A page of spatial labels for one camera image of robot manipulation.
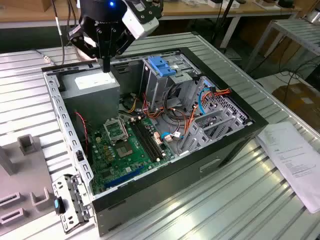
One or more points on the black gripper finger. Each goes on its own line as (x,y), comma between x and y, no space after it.
(122,42)
(86,47)

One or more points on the grey metal disk bay cage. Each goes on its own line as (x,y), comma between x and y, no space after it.
(217,125)

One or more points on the blue plastic drive latch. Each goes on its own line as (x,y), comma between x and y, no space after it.
(161,66)

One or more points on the grey metal optical drive cage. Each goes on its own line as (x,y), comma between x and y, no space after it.
(155,90)

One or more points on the grey power supply unit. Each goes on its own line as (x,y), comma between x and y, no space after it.
(92,105)

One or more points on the wooden desk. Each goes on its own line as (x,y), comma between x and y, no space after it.
(190,10)

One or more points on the black RAM slot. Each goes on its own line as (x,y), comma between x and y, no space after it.
(142,140)
(150,140)
(154,140)
(146,140)

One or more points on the CPU socket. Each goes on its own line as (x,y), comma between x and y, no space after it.
(123,150)

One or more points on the green motherboard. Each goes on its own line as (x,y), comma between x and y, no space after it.
(110,172)

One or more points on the blue expansion slot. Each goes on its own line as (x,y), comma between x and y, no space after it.
(122,178)

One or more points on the grey parts rack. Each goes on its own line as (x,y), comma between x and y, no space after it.
(25,175)

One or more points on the black open PC case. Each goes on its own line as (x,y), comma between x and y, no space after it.
(162,185)

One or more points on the metal slat rack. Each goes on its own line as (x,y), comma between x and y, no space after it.
(300,32)

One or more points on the brown cardboard box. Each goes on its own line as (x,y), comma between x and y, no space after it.
(302,100)

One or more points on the white printed paper sheets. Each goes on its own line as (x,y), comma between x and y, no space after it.
(292,160)

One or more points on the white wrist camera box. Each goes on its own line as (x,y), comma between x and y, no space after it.
(140,23)

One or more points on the silver card bracket latch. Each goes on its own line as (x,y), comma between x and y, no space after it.
(75,200)

